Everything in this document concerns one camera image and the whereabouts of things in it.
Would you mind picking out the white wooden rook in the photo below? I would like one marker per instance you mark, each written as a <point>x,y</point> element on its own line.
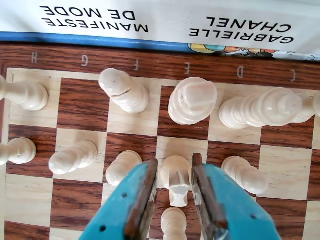
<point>30,96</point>

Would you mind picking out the wooden folding chessboard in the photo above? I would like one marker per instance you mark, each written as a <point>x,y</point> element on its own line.
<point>82,100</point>

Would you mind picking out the white wooden knight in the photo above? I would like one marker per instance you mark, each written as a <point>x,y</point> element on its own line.
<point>175,172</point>

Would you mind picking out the white wooden king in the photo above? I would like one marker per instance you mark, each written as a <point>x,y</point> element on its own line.
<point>192,100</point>

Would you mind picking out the white wooden bishop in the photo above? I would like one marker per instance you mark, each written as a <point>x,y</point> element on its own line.
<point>311,110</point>
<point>125,92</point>

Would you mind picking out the white Gabrielle Chanel book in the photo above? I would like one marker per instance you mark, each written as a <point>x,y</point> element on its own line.
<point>170,17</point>

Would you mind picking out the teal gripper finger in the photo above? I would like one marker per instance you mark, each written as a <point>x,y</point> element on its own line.
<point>240,212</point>
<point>115,212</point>

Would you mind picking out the blue illustrated book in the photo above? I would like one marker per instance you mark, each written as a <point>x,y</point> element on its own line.
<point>100,41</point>

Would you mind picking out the white wooden pawn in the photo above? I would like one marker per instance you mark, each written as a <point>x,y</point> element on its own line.
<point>173,222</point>
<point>72,157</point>
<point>122,167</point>
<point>21,151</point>
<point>245,175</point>

